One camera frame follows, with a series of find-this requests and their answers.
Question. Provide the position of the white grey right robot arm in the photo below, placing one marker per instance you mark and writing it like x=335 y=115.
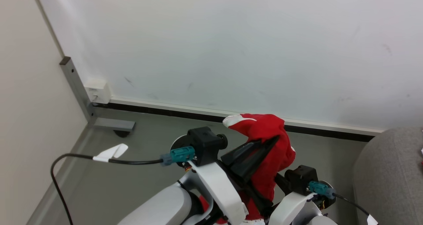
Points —
x=323 y=221

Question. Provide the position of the grey fabric sofa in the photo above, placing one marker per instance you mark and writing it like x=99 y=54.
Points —
x=390 y=178

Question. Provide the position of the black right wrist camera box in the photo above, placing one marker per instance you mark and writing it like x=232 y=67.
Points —
x=300 y=180

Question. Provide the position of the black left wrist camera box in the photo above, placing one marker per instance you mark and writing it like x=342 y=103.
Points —
x=206 y=145

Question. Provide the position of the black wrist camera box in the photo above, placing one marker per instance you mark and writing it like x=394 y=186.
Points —
x=206 y=145
x=300 y=180

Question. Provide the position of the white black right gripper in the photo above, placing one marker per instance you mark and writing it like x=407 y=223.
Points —
x=290 y=208

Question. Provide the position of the red and white garment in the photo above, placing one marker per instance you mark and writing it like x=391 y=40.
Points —
x=264 y=127

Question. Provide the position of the white wall socket box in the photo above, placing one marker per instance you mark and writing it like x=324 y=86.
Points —
x=99 y=91

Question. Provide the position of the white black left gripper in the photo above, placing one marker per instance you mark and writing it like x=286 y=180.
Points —
x=221 y=192

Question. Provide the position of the black frame caster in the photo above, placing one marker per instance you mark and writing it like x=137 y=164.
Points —
x=121 y=133

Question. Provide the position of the black partition base strip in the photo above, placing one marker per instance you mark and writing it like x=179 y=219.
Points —
x=198 y=114

